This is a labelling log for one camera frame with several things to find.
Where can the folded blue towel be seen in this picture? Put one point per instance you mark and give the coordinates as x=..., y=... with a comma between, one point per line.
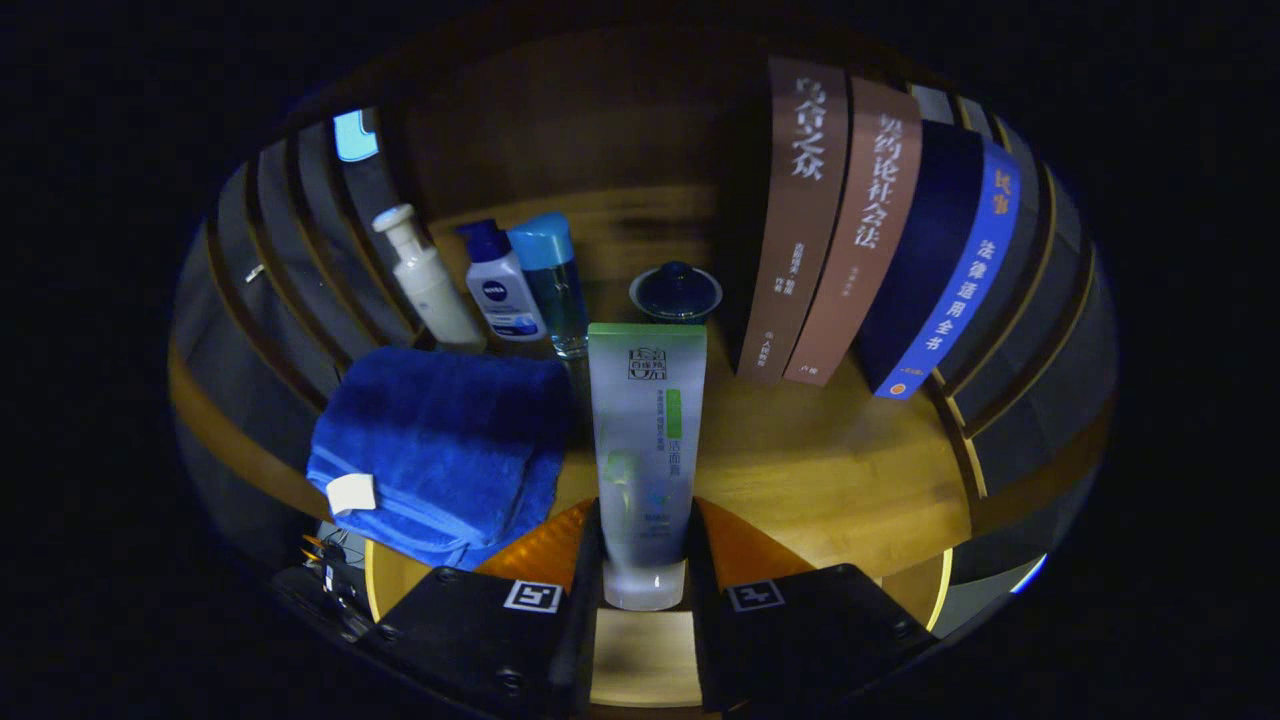
x=440, y=440

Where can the white pump bottle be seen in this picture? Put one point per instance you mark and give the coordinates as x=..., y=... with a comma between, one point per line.
x=440, y=300

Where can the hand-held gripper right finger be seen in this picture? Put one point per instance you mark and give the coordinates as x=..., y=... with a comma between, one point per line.
x=697, y=620

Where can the reddish brown book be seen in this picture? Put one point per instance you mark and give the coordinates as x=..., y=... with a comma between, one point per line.
x=860, y=230

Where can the dark brown book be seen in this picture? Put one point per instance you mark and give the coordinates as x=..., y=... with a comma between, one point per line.
x=800, y=220

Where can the wooden cabinet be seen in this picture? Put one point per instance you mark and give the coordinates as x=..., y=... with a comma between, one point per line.
x=560, y=130

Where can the clear blue bottle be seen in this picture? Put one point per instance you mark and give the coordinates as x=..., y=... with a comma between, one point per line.
x=555, y=280

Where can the white green-capped tube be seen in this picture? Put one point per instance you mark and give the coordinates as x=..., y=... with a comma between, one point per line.
x=645, y=450

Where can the blue lidded teacup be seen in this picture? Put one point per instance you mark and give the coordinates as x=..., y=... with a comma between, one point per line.
x=675, y=290

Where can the wooden countertop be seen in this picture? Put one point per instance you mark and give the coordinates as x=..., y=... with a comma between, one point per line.
x=830, y=470

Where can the white bottle with blue cap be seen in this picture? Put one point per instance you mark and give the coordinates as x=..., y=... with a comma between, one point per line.
x=505, y=295

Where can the blue book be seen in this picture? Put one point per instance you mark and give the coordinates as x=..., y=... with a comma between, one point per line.
x=960, y=290

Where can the black electronic device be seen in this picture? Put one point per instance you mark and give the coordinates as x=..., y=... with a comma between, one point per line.
x=325, y=585

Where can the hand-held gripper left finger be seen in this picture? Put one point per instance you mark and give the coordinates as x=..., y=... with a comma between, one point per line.
x=592, y=620

